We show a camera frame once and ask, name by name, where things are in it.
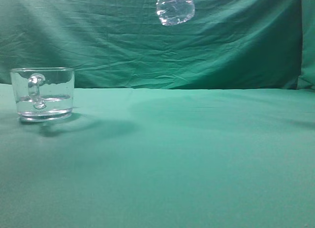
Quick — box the clear plastic water bottle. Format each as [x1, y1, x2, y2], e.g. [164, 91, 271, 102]
[156, 0, 195, 26]

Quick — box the green table cloth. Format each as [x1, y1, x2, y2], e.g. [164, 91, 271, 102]
[0, 84, 315, 228]

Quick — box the clear glass mug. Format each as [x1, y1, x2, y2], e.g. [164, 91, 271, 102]
[10, 67, 75, 123]

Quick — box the green backdrop cloth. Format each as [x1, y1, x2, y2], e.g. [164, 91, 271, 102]
[0, 0, 315, 89]

